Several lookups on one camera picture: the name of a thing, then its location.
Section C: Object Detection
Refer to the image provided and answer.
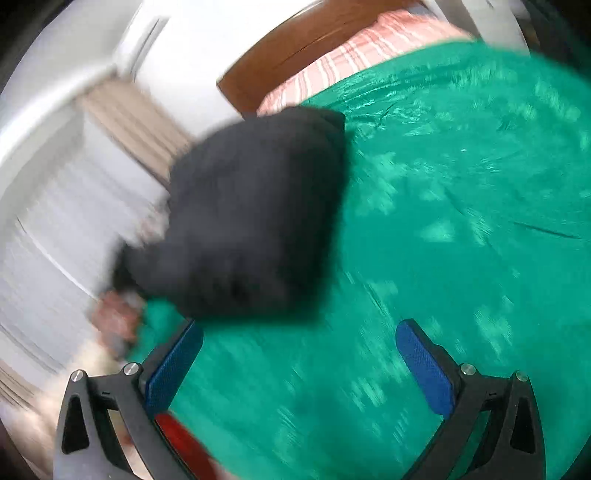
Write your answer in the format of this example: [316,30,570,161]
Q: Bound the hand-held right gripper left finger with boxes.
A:
[54,318,205,480]

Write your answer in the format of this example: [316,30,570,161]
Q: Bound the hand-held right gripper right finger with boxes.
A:
[396,318,547,480]

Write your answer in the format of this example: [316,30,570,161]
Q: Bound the black puffer jacket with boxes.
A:
[113,105,348,320]

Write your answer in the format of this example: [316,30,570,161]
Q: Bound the person's left hand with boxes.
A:
[91,291,145,358]

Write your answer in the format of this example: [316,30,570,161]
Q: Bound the red orange cloth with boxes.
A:
[154,412,219,480]

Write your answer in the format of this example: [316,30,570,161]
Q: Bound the green floral blanket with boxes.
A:
[124,39,591,480]

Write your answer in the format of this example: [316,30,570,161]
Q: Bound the white sheer curtain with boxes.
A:
[0,113,172,374]

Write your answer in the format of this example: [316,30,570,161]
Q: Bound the beige curtain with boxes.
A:
[78,83,195,186]

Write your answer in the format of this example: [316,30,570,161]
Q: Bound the pink striped bedsheet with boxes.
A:
[256,9,476,116]

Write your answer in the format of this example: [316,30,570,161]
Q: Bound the brown wooden headboard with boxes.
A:
[217,0,428,116]

